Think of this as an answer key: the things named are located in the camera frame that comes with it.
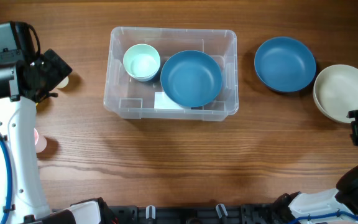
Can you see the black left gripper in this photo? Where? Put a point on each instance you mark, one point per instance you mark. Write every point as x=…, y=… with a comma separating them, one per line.
x=56, y=65

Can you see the mint green small bowl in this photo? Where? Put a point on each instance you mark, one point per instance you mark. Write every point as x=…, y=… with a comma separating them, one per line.
x=142, y=62

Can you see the blue bowl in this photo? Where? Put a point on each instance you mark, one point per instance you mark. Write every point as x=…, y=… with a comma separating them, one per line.
x=191, y=78
x=285, y=64

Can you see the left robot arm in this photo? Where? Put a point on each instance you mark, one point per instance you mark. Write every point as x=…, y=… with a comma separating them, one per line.
x=22, y=199

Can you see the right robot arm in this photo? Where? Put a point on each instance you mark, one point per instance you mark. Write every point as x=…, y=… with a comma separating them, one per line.
x=339, y=204

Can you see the cream bowl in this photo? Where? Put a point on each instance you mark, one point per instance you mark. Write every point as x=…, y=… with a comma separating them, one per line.
x=335, y=92

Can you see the pale green cup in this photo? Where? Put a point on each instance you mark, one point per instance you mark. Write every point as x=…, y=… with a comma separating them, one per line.
x=63, y=83

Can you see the pink cup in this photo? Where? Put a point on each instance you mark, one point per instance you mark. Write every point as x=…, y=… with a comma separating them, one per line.
x=40, y=142

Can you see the clear plastic storage bin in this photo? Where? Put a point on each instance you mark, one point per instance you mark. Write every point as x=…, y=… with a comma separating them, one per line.
x=132, y=99

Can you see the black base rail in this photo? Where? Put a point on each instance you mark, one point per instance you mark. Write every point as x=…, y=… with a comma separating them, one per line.
x=241, y=214

